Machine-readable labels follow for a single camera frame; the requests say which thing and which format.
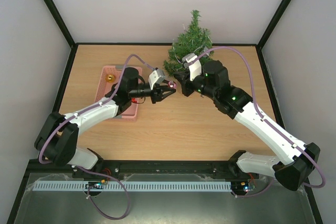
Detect purple cable loop front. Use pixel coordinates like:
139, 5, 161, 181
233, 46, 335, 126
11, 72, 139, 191
85, 173, 131, 220

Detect black frame rail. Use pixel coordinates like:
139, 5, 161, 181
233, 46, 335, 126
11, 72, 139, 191
24, 159, 259, 182

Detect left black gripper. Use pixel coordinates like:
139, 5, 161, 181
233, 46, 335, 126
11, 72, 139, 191
130, 80, 176, 104

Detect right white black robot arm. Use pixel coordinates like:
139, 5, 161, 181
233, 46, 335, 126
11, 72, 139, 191
173, 60, 320, 191

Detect small green christmas tree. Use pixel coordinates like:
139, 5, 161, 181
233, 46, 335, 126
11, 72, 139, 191
163, 10, 213, 77

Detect clear led string lights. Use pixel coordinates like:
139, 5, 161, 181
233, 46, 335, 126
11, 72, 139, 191
164, 24, 213, 65

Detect light blue cable duct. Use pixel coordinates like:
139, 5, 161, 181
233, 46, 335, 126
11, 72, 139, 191
33, 181, 232, 192

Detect pink bauble ornament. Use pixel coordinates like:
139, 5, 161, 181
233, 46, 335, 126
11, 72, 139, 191
169, 81, 176, 89

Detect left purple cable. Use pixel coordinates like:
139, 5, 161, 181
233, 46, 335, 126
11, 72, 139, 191
38, 54, 155, 180

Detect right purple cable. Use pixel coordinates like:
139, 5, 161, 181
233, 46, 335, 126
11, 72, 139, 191
194, 46, 327, 189

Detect gold bauble ornament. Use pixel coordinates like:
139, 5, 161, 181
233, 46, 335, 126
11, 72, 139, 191
105, 74, 115, 83

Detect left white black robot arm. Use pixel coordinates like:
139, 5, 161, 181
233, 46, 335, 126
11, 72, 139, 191
34, 67, 176, 170

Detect pink plastic basket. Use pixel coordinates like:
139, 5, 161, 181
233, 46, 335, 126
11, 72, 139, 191
93, 64, 144, 123

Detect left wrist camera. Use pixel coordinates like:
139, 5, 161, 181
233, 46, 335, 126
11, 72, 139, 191
148, 68, 165, 90

